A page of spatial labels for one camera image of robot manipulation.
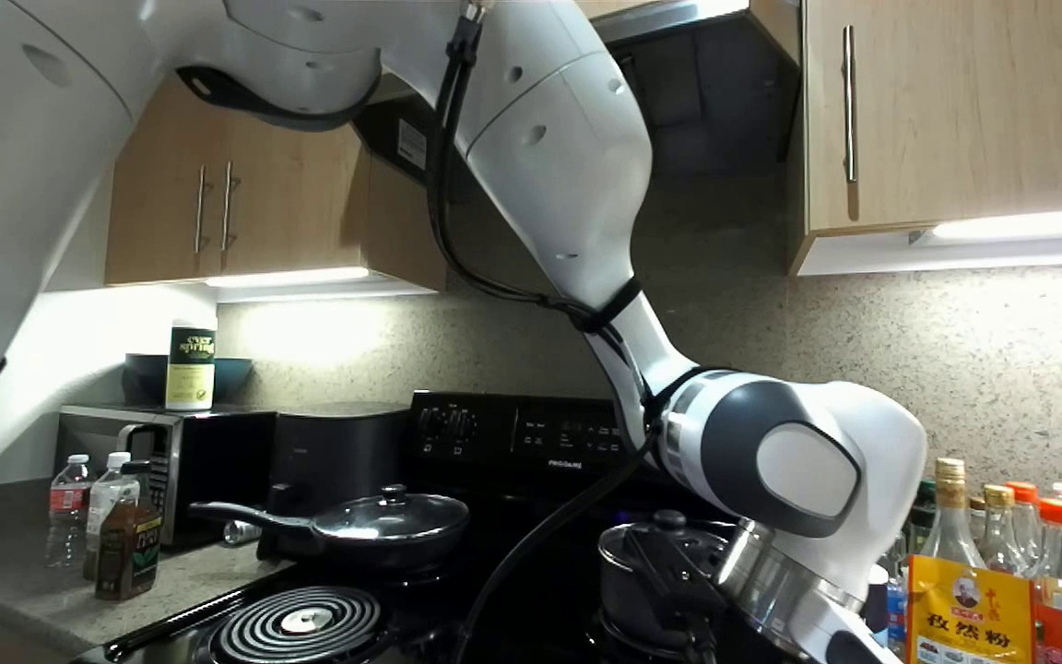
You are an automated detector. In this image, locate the black electric stove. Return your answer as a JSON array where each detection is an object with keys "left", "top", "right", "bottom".
[{"left": 99, "top": 386, "right": 803, "bottom": 664}]

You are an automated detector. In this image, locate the black coil stove burner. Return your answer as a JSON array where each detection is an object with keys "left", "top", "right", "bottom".
[{"left": 206, "top": 580, "right": 390, "bottom": 664}]

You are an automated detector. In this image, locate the glass frying pan lid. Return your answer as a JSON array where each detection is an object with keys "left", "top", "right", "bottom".
[{"left": 309, "top": 479, "right": 471, "bottom": 544}]

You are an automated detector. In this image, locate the glass saucepan lid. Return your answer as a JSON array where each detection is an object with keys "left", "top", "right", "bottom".
[{"left": 594, "top": 505, "right": 733, "bottom": 584}]

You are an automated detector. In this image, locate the black countertop appliance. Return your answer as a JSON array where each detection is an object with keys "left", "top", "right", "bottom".
[{"left": 271, "top": 408, "right": 418, "bottom": 521}]

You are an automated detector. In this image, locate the under-cabinet light strip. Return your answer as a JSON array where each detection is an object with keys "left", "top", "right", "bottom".
[
  {"left": 914, "top": 203, "right": 1062, "bottom": 249},
  {"left": 201, "top": 260, "right": 377, "bottom": 294}
]

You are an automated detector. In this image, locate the black frying pan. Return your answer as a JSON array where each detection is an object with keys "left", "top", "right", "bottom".
[{"left": 190, "top": 490, "right": 476, "bottom": 580}]

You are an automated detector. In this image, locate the steel range hood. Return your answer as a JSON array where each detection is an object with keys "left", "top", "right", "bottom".
[{"left": 578, "top": 0, "right": 803, "bottom": 236}]

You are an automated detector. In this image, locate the dark grey saucepan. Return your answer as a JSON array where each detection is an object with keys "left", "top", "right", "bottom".
[{"left": 594, "top": 556, "right": 744, "bottom": 656}]

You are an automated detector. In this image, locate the black silver microwave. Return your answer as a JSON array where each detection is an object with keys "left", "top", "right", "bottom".
[{"left": 55, "top": 401, "right": 282, "bottom": 552}]

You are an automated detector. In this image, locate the dark teal bowl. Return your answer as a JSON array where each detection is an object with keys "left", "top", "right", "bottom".
[{"left": 121, "top": 349, "right": 259, "bottom": 413}]

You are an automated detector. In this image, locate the dark green bottle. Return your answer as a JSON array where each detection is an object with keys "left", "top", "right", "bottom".
[{"left": 910, "top": 477, "right": 940, "bottom": 548}]

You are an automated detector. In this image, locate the white label water bottle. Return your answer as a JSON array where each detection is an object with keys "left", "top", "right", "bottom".
[{"left": 80, "top": 447, "right": 144, "bottom": 584}]

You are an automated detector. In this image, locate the brown sauce bottle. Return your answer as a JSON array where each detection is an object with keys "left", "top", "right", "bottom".
[{"left": 94, "top": 495, "right": 166, "bottom": 605}]

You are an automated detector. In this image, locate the gold cap clear bottle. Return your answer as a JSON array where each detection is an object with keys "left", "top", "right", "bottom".
[{"left": 917, "top": 452, "right": 994, "bottom": 573}]

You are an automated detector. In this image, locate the red label water bottle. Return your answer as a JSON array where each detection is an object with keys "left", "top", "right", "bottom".
[{"left": 45, "top": 450, "right": 98, "bottom": 573}]

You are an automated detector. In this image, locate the tan cap bottle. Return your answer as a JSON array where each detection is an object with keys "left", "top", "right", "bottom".
[{"left": 978, "top": 479, "right": 1023, "bottom": 574}]

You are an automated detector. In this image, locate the small orange cap bottle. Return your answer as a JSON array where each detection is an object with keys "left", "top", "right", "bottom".
[{"left": 1004, "top": 477, "right": 1044, "bottom": 563}]

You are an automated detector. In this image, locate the red label orange cap bottle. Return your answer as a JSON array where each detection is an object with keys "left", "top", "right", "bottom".
[{"left": 1029, "top": 495, "right": 1062, "bottom": 664}]

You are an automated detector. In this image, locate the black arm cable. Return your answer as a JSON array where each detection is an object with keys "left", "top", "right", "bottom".
[{"left": 423, "top": 0, "right": 684, "bottom": 664}]

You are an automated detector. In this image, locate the wooden two-door wall cabinet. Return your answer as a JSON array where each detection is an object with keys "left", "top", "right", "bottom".
[{"left": 104, "top": 72, "right": 454, "bottom": 290}]

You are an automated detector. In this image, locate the short steel cabinet handle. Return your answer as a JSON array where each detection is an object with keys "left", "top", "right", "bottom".
[
  {"left": 218, "top": 157, "right": 240, "bottom": 257},
  {"left": 190, "top": 161, "right": 211, "bottom": 257}
]

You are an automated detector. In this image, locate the long steel cabinet handle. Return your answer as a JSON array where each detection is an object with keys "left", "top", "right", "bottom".
[{"left": 839, "top": 23, "right": 862, "bottom": 224}]

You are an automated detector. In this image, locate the wooden single-door wall cabinet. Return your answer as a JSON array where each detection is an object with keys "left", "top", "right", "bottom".
[{"left": 786, "top": 0, "right": 1062, "bottom": 281}]

